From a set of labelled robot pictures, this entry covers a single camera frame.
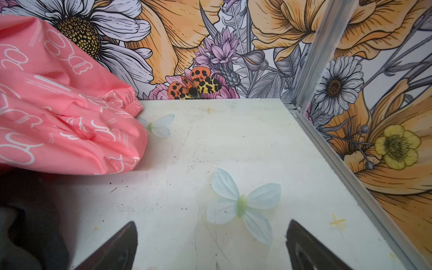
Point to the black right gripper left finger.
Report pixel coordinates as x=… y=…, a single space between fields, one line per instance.
x=118 y=253

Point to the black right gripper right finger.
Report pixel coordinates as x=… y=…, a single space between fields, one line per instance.
x=307 y=253

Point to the aluminium corner post right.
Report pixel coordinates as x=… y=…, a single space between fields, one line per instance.
x=321 y=50

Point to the aluminium table edge rail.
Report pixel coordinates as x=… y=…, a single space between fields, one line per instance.
x=395 y=238

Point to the pink printed cloth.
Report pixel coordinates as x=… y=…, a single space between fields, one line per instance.
x=61 y=111

